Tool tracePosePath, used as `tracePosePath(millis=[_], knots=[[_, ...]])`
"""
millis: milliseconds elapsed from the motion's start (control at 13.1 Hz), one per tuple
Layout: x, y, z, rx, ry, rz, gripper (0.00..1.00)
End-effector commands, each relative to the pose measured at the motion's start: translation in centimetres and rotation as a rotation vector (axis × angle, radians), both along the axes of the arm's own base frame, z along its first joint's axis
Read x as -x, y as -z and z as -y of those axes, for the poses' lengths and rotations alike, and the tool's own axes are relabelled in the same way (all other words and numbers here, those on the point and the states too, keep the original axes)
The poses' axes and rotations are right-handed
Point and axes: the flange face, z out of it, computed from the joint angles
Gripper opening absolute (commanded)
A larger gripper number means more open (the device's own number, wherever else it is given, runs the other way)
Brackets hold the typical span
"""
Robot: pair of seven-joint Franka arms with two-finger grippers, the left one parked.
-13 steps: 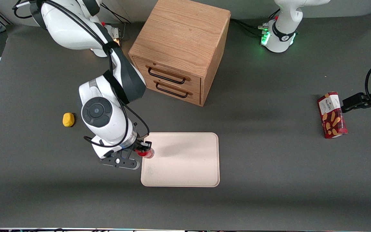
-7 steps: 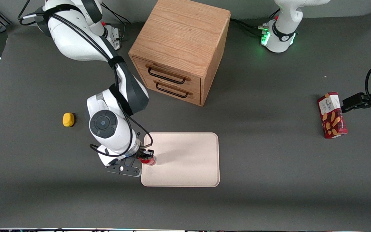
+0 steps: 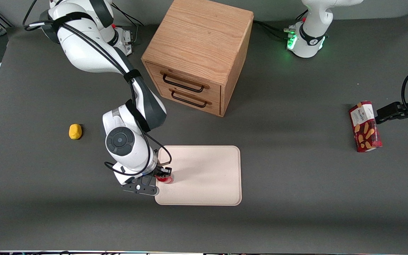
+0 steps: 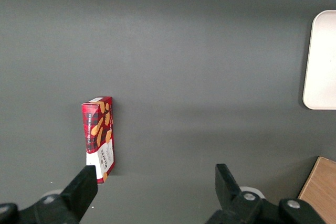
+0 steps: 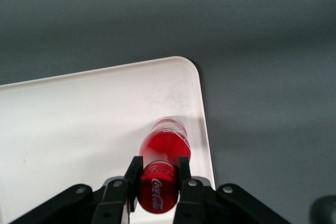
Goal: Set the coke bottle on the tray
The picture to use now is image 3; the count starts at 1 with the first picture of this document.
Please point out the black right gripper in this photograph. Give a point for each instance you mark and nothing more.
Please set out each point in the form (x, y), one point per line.
(161, 171)

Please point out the red coke bottle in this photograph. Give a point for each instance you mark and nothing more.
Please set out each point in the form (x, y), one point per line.
(168, 179)

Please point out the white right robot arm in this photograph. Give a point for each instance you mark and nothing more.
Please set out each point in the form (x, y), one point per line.
(83, 46)

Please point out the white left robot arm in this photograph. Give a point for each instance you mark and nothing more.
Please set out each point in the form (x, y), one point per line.
(313, 21)

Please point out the beige plastic tray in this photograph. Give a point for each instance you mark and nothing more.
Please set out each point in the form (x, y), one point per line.
(207, 175)

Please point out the red cookie box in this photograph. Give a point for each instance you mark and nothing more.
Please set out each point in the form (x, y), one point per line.
(365, 127)

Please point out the wooden drawer front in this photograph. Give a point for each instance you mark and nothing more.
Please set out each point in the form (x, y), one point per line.
(163, 92)
(153, 72)

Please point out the yellow toy lemon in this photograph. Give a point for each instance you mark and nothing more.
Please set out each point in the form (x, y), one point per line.
(75, 131)

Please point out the wooden drawer cabinet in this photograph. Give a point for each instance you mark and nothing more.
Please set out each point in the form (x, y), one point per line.
(197, 35)

